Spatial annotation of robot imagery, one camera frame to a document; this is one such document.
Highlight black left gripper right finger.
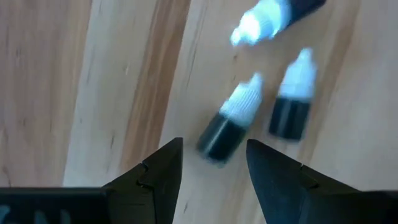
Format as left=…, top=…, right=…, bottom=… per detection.
left=246, top=138, right=398, bottom=224

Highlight small green dropper bottle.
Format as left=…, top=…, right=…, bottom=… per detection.
left=267, top=47, right=318, bottom=141
left=195, top=72, right=265, bottom=165

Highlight small purple dropper bottle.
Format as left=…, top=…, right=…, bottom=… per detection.
left=229, top=0, right=328, bottom=47

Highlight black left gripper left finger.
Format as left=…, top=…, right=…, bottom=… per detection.
left=0, top=137, right=185, bottom=224

